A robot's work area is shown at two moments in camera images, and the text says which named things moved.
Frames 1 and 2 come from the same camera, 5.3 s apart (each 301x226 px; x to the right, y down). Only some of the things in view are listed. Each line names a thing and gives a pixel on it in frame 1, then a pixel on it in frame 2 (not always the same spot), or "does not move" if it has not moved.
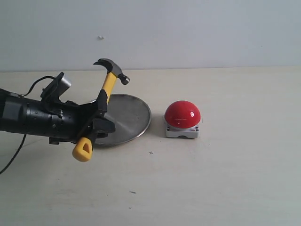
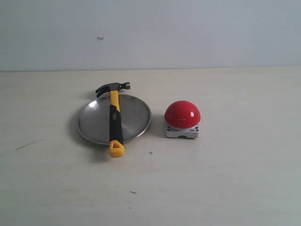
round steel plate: [131, 118] does not move
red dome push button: [182, 118] does not move
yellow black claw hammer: [83, 149] → [116, 149]
